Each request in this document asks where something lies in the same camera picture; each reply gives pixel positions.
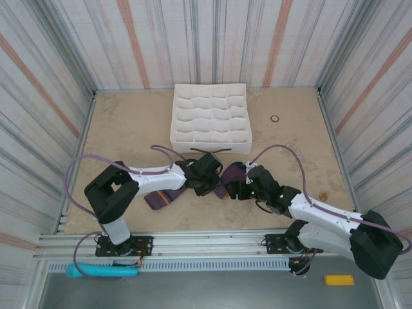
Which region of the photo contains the white fabric organiser box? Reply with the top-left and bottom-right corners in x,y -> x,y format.
169,83 -> 253,155

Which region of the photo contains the grey metal shelf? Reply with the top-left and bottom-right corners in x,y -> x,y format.
38,272 -> 386,309

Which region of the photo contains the yellow rectangular block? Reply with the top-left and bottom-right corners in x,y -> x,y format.
323,274 -> 355,286

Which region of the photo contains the aluminium extrusion rail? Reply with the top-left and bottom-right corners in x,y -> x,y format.
33,229 -> 386,261

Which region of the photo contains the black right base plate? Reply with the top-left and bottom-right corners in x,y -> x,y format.
263,234 -> 323,256

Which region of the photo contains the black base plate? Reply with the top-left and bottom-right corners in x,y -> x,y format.
95,235 -> 154,258
263,234 -> 323,256

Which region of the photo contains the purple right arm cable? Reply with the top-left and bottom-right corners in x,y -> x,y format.
252,144 -> 412,277

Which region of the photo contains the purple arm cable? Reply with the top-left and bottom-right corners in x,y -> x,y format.
66,144 -> 194,281
252,144 -> 412,277

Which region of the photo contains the white slotted cable duct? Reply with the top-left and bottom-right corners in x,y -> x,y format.
47,259 -> 292,272

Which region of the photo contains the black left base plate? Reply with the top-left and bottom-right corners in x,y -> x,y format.
95,235 -> 154,258

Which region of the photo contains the aluminium frame side rail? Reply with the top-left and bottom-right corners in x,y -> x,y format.
317,86 -> 366,230
57,91 -> 97,233

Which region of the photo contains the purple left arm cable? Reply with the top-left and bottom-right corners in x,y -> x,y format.
66,144 -> 194,281

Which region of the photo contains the teal cylindrical handle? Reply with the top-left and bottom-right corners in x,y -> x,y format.
66,262 -> 140,279

